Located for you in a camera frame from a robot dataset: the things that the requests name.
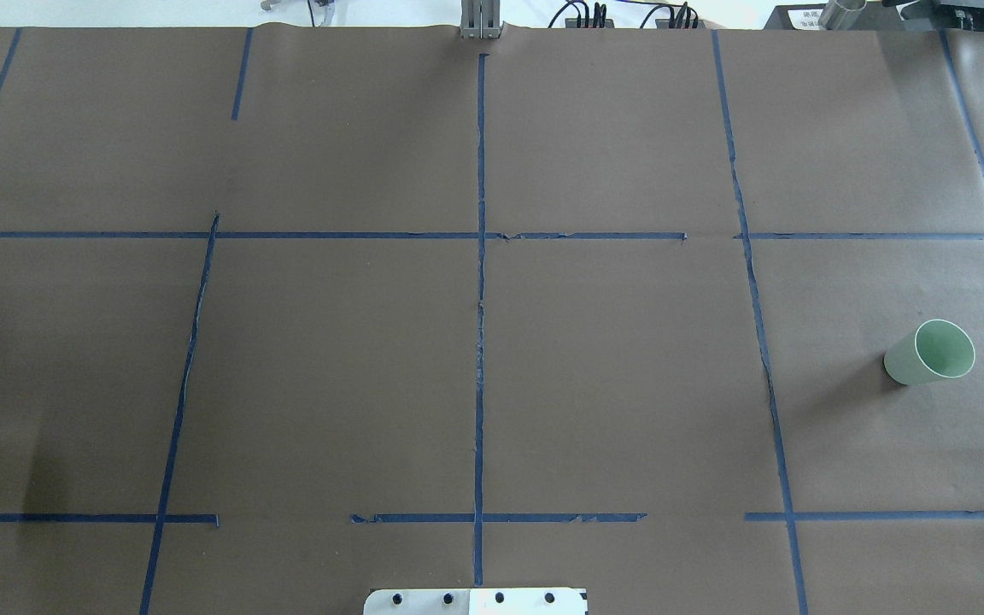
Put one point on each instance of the aluminium frame post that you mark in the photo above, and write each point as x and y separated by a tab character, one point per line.
481	19

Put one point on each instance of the metal cup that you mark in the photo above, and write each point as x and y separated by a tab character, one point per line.
840	15

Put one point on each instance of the white camera pillar with base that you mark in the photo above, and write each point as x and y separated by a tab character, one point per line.
525	600

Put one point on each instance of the green cup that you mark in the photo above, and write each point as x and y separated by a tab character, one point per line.
938	350

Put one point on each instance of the brown paper table cover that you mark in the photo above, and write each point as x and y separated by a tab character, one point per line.
288	316

